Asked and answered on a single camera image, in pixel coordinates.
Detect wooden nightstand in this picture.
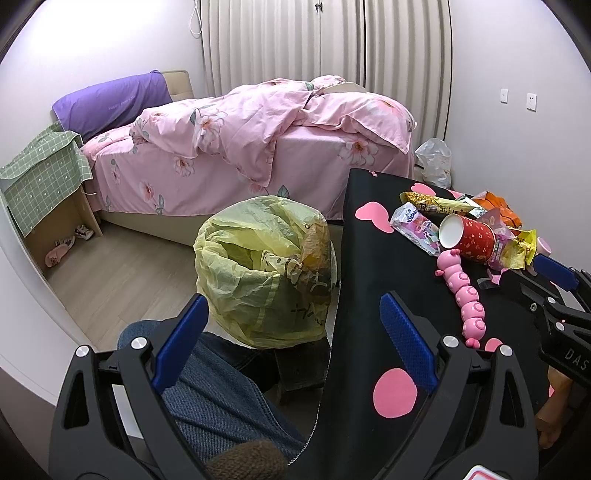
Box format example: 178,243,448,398
23,187,103,273

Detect striped grey curtain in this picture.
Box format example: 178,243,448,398
195,0,452,145

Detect pink floral bed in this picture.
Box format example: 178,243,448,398
80,124,417,248

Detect red paper cup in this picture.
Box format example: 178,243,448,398
439,214,496,263

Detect pink caterpillar toy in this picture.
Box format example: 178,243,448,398
435,249,486,349

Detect person's blue jeans leg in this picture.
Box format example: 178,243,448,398
117,320,309,464

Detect yellow crumpled wrapper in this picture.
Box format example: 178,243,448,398
500,229,538,270

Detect black tablecloth pink shapes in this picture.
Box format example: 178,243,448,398
285,168,574,480

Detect pink Kleenex tissue pack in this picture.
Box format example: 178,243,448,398
390,202,442,257

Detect green white snack packet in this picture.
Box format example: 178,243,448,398
457,195,487,219

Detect gold yellow snack bag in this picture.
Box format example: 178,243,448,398
400,191,470,216

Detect pink long snack wrapper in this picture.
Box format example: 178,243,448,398
479,208,515,271

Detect left wall switch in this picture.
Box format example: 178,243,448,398
500,88,509,104

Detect orange plastic bag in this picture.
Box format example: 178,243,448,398
472,191,523,229

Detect clear plastic bag on floor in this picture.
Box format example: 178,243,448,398
415,138,453,188

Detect green checked cloth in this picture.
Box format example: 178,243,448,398
1,122,93,237

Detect beige headboard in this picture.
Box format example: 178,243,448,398
162,70,194,102

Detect right wall socket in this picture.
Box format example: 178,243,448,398
526,93,538,112

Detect brown fuzzy sleeve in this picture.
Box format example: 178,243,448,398
205,440,287,480

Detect pink slipper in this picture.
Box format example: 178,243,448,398
44,235,76,268

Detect white curtain cord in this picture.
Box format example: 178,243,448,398
188,0,205,40

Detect pink round lid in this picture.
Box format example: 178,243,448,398
536,237,552,257

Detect purple pillow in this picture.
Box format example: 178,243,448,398
52,70,172,142

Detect person's right hand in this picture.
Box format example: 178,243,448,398
535,367,573,449

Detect yellow bag lined trash bin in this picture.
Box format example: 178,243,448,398
193,196,338,349

